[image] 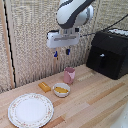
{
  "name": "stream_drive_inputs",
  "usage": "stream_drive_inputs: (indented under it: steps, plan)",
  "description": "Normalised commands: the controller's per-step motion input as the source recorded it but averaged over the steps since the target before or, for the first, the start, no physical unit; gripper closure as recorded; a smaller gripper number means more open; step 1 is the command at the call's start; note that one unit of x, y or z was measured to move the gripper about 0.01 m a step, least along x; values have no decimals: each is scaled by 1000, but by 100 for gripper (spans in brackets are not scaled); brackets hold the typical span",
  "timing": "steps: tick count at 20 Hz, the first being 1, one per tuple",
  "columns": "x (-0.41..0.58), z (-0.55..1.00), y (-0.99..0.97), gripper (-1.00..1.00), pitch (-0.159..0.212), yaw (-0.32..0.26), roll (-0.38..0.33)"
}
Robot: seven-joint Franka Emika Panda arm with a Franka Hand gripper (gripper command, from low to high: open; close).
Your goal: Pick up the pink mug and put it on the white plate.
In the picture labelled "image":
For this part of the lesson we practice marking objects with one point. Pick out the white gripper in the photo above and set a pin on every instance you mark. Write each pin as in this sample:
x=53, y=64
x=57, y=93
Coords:
x=62, y=38

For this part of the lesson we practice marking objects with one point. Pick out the pink mug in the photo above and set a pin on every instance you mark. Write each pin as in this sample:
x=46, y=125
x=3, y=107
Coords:
x=69, y=75

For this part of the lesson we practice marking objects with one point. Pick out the yellow food piece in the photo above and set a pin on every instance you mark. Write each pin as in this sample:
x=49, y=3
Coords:
x=61, y=89

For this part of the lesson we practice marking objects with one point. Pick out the white bowl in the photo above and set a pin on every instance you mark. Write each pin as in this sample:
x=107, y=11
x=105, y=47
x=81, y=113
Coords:
x=61, y=90

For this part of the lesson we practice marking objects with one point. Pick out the yellow rectangular block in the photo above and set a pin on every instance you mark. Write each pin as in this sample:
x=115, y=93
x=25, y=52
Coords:
x=44, y=87

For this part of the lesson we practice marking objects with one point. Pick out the black box appliance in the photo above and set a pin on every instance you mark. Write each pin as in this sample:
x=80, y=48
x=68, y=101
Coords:
x=108, y=53

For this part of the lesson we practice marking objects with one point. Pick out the white device on appliance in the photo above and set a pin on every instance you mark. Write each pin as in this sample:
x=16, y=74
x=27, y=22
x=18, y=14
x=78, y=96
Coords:
x=119, y=32

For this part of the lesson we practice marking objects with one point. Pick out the white plate with floral rim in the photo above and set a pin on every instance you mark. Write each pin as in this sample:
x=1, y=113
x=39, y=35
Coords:
x=30, y=110

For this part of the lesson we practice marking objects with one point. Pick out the wooden wall post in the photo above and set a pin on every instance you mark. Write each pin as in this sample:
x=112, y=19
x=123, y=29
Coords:
x=7, y=43

